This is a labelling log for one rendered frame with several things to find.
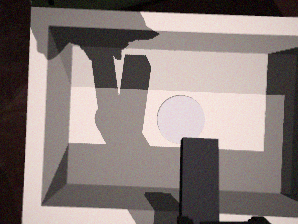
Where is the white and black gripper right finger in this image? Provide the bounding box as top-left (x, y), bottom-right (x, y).
top-left (248, 216), bottom-right (271, 224)

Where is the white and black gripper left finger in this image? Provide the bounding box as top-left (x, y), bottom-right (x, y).
top-left (177, 216), bottom-right (194, 224)

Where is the white rectangular sink basin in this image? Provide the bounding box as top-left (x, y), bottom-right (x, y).
top-left (22, 7), bottom-right (298, 224)

